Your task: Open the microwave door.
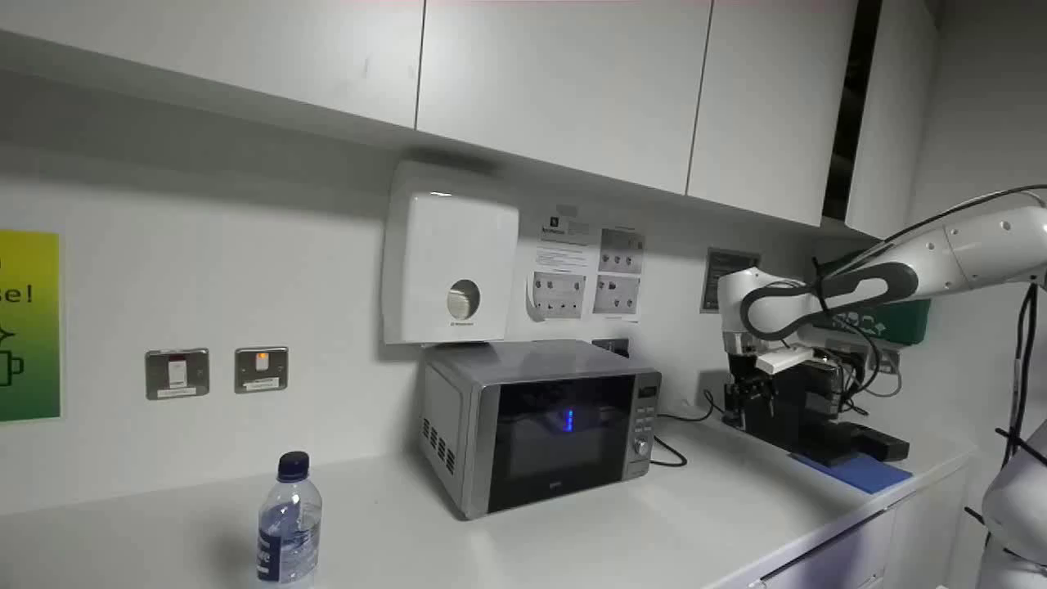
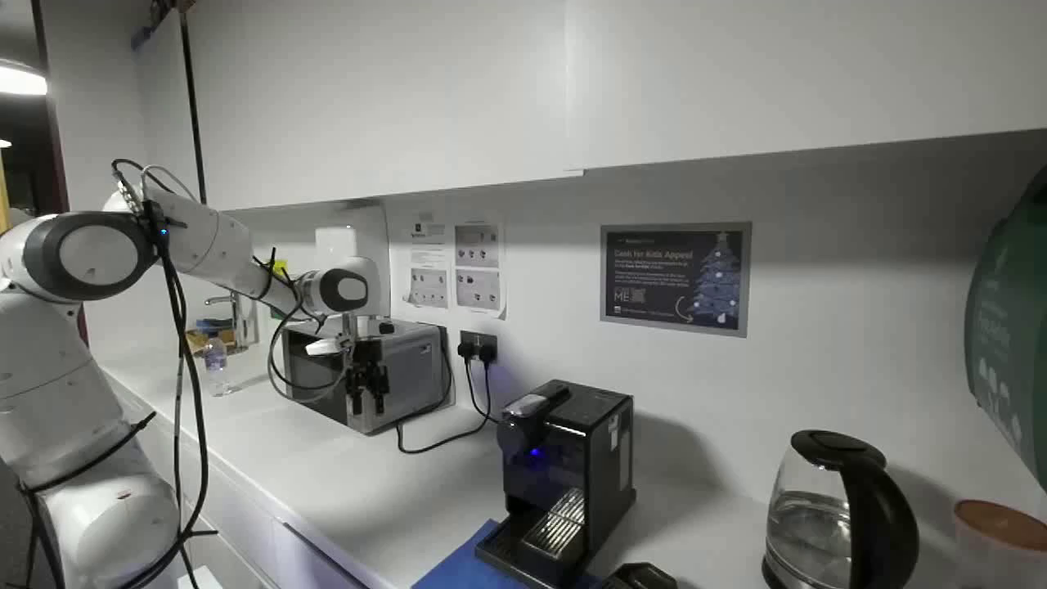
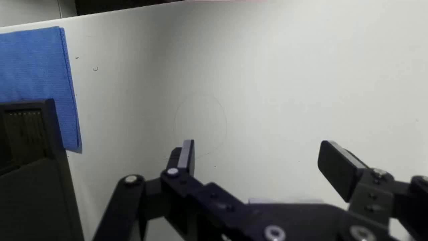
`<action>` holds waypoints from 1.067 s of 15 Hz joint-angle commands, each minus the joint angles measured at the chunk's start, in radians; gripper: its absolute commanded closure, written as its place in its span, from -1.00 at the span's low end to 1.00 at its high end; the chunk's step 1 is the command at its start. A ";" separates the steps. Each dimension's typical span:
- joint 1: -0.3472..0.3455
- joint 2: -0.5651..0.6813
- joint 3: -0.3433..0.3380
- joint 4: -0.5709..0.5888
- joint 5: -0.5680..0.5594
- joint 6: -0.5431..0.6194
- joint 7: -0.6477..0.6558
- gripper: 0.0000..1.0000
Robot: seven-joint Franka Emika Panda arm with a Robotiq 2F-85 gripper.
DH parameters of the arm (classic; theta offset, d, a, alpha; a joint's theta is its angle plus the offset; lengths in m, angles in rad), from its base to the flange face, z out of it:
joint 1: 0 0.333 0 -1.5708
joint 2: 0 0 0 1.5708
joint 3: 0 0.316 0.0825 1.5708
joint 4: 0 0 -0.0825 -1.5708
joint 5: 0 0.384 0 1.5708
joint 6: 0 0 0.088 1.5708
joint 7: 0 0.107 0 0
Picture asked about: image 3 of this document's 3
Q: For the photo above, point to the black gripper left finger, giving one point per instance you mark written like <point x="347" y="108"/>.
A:
<point x="195" y="212"/>

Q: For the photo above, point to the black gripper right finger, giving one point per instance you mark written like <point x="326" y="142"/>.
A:
<point x="373" y="197"/>

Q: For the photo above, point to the black coffee machine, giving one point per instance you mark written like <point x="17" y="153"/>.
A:
<point x="37" y="200"/>

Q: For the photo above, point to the blue cloth mat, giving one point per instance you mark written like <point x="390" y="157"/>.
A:
<point x="34" y="64"/>

